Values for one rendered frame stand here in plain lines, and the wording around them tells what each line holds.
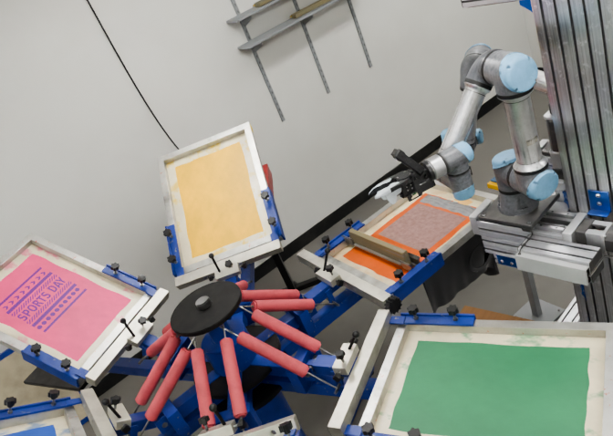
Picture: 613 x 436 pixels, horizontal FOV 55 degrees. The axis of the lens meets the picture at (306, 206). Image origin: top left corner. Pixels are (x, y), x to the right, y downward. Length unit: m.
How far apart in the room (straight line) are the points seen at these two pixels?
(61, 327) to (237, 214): 1.02
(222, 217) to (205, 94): 1.45
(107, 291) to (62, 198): 1.20
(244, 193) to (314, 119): 1.81
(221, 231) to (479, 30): 3.75
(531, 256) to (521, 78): 0.67
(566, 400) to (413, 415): 0.49
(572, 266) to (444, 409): 0.66
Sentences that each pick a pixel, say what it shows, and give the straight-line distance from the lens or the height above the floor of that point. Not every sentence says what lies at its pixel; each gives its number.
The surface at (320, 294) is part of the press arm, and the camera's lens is 2.68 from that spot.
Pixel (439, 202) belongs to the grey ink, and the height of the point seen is 0.96.
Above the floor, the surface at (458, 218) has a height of 0.96.
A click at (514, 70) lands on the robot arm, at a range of 1.98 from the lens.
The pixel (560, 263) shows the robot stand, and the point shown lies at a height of 1.17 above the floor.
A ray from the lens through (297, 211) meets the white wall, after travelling 4.96.
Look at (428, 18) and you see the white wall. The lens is 5.64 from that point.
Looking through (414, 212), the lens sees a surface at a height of 0.96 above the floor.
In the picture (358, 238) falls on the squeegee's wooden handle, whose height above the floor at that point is 1.04.
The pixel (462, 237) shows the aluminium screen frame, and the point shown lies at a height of 0.99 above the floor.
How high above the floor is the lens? 2.58
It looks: 27 degrees down
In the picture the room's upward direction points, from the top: 24 degrees counter-clockwise
